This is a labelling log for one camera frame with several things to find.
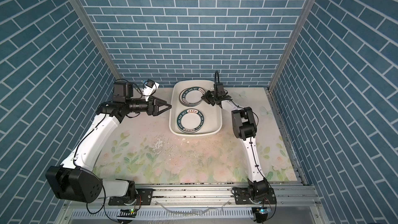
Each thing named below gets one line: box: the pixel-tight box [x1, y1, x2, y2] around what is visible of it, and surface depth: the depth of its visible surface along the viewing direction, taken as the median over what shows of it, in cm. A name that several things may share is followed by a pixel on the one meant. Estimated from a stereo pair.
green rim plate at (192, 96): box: [178, 86, 206, 107], surface depth 115 cm
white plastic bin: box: [168, 80, 223, 137], surface depth 106 cm
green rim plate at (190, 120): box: [176, 108, 205, 134], surface depth 102 cm
